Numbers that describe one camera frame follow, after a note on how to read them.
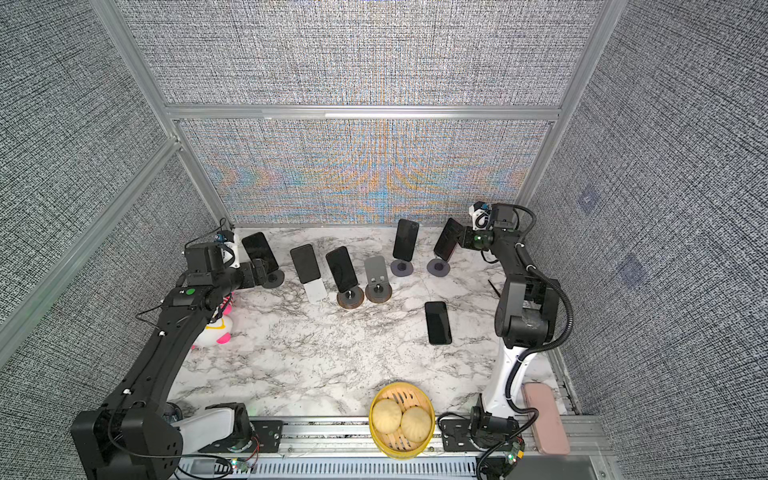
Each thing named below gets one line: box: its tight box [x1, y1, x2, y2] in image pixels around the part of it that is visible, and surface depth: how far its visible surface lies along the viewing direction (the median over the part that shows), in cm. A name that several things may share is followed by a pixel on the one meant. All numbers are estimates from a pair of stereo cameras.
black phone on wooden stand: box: [325, 246, 359, 293], surface depth 91 cm
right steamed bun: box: [400, 406, 431, 443], surface depth 72 cm
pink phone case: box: [522, 382, 570, 456], surface depth 74 cm
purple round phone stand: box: [390, 259, 414, 277], surface depth 108 cm
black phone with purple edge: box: [434, 217, 463, 261], surface depth 101 cm
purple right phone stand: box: [426, 258, 451, 277], surface depth 108 cm
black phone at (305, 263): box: [290, 244, 321, 284], surface depth 95 cm
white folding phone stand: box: [303, 278, 327, 304], surface depth 102 cm
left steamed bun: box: [372, 398, 403, 434], surface depth 73 cm
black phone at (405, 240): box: [393, 218, 419, 262], surface depth 102 cm
